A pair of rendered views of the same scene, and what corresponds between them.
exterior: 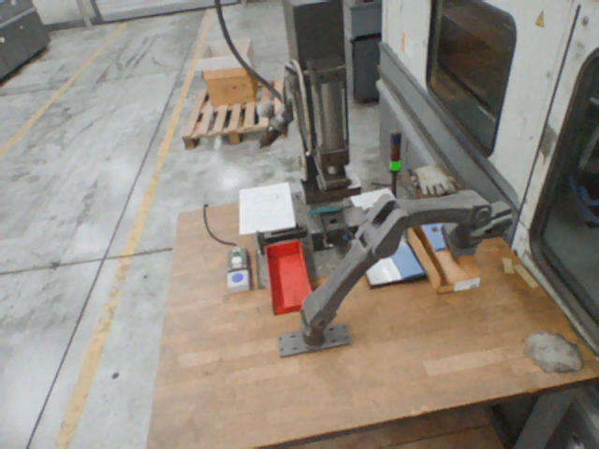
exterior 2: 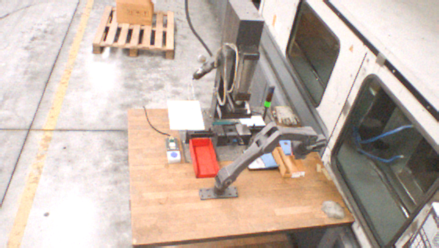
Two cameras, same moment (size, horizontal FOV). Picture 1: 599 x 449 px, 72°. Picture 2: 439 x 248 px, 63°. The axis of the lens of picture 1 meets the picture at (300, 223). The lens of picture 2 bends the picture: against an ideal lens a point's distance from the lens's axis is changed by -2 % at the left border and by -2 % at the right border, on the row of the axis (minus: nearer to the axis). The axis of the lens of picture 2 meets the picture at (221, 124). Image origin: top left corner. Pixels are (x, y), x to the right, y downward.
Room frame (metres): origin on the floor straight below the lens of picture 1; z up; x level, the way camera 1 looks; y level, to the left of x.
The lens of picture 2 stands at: (-0.51, 0.40, 2.34)
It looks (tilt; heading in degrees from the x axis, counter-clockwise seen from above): 38 degrees down; 344
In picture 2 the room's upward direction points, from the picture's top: 11 degrees clockwise
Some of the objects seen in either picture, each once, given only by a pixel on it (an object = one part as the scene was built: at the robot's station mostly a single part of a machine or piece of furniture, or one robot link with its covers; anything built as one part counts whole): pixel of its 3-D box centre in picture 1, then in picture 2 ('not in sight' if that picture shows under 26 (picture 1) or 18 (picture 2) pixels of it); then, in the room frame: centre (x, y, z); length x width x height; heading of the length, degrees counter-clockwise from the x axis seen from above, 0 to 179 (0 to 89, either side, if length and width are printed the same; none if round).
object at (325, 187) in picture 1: (323, 148); (234, 89); (1.16, -0.11, 1.22); 0.26 x 0.18 x 0.30; 3
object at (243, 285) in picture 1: (239, 283); (173, 158); (0.93, 0.22, 0.90); 0.07 x 0.07 x 0.06; 3
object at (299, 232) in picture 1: (286, 236); (202, 135); (1.08, 0.05, 0.95); 0.15 x 0.03 x 0.10; 93
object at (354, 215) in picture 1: (337, 220); (232, 130); (1.09, -0.13, 0.98); 0.20 x 0.10 x 0.01; 93
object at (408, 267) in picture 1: (405, 260); (268, 158); (0.90, -0.31, 0.93); 0.15 x 0.07 x 0.03; 7
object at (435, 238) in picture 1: (439, 232); (288, 145); (0.93, -0.42, 1.00); 0.15 x 0.07 x 0.03; 3
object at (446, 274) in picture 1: (441, 254); (287, 157); (0.90, -0.43, 0.93); 0.25 x 0.13 x 0.08; 3
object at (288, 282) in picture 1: (287, 275); (203, 157); (0.91, 0.06, 0.93); 0.25 x 0.12 x 0.06; 3
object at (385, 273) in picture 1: (389, 264); (259, 158); (0.91, -0.26, 0.91); 0.17 x 0.16 x 0.02; 93
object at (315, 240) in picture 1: (338, 229); (231, 135); (1.09, -0.13, 0.94); 0.20 x 0.10 x 0.07; 93
